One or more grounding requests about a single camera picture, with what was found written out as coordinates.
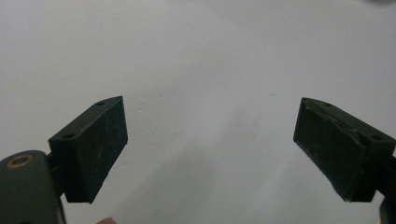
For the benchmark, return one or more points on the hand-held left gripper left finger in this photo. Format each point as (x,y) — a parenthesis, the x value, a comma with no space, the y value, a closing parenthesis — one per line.
(88,149)

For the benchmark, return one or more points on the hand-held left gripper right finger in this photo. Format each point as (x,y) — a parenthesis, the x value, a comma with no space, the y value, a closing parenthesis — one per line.
(339,146)

